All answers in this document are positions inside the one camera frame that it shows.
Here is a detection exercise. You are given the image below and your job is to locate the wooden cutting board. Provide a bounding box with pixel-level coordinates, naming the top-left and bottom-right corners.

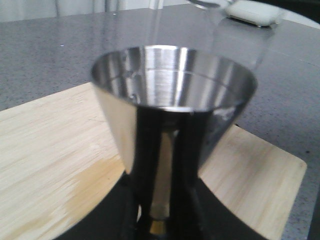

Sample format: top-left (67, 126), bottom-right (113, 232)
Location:
top-left (0, 83), bottom-right (307, 240)

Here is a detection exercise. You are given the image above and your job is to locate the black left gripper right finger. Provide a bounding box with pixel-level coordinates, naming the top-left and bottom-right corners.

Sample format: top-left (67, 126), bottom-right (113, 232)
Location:
top-left (172, 166), bottom-right (265, 240)

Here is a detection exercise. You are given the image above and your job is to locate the clear glass beaker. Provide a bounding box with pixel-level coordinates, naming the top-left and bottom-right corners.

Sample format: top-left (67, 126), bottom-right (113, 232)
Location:
top-left (181, 0), bottom-right (276, 71)

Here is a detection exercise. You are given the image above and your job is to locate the white soft pad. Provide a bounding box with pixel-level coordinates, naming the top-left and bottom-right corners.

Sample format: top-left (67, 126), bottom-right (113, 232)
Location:
top-left (224, 0), bottom-right (284, 27)

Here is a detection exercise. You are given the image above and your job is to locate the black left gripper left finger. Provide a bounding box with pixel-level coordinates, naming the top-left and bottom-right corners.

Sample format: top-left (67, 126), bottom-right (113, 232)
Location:
top-left (56, 166), bottom-right (155, 240)

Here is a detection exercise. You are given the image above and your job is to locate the steel double jigger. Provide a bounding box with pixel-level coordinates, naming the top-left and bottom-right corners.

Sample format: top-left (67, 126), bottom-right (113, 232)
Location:
top-left (91, 44), bottom-right (258, 240)

